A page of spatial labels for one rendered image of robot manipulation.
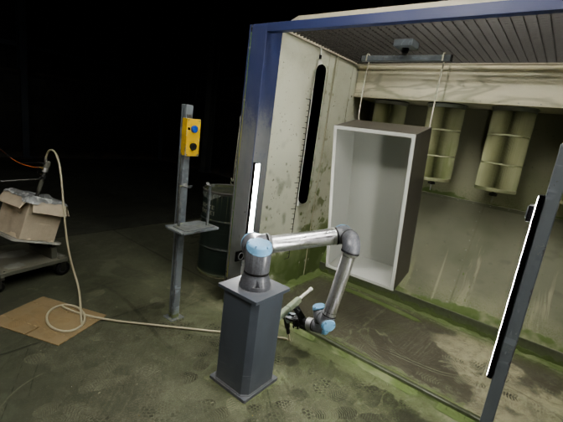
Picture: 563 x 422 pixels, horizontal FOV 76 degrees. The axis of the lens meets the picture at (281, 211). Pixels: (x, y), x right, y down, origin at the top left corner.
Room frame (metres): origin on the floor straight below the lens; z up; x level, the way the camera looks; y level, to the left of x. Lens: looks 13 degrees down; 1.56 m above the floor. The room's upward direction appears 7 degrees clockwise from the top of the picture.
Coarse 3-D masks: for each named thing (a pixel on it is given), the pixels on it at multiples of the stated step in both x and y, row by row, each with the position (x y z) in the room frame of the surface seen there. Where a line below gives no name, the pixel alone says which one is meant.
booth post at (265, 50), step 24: (264, 24) 2.86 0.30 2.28; (264, 48) 2.85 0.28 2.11; (264, 72) 2.86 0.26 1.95; (264, 96) 2.88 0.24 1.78; (240, 120) 2.95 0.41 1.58; (264, 120) 2.91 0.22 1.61; (240, 144) 2.93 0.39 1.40; (264, 144) 2.93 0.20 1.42; (240, 168) 2.91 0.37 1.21; (264, 168) 2.96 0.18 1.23; (240, 192) 2.90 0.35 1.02; (240, 216) 2.88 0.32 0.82; (240, 240) 2.86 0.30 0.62; (240, 264) 2.85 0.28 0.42
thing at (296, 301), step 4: (308, 288) 2.75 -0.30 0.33; (304, 292) 2.69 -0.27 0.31; (308, 292) 2.71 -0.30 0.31; (300, 296) 2.63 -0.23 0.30; (292, 300) 2.58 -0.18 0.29; (296, 300) 2.57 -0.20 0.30; (300, 300) 2.59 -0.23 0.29; (288, 304) 2.52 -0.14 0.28; (292, 304) 2.52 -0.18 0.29; (296, 304) 2.55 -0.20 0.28; (284, 308) 2.47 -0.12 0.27; (288, 308) 2.47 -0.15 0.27; (292, 308) 2.51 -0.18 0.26; (284, 312) 2.43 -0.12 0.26; (284, 316) 2.42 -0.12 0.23; (280, 320) 2.39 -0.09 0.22; (284, 320) 2.46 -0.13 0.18; (284, 324) 2.47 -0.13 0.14; (288, 324) 2.47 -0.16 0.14; (288, 328) 2.47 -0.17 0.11; (288, 332) 2.47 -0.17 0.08
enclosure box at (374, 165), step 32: (352, 128) 2.66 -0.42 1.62; (384, 128) 2.62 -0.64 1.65; (416, 128) 2.63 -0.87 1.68; (352, 160) 3.08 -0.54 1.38; (384, 160) 2.92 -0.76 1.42; (416, 160) 2.52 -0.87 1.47; (352, 192) 3.12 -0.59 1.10; (384, 192) 2.95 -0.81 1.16; (416, 192) 2.66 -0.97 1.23; (352, 224) 3.15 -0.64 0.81; (384, 224) 2.97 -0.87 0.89; (384, 256) 3.00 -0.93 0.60
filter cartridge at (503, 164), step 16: (496, 112) 3.27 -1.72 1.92; (512, 112) 3.16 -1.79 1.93; (528, 112) 3.12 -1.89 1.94; (496, 128) 3.22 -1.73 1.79; (512, 128) 3.15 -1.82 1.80; (528, 128) 3.12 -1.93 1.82; (496, 144) 3.18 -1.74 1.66; (512, 144) 3.11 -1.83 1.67; (528, 144) 3.16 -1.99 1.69; (496, 160) 3.15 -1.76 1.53; (512, 160) 3.12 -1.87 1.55; (480, 176) 3.25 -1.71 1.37; (496, 176) 3.13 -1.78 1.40; (512, 176) 3.10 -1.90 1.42; (496, 192) 3.11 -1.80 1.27; (512, 192) 3.11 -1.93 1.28
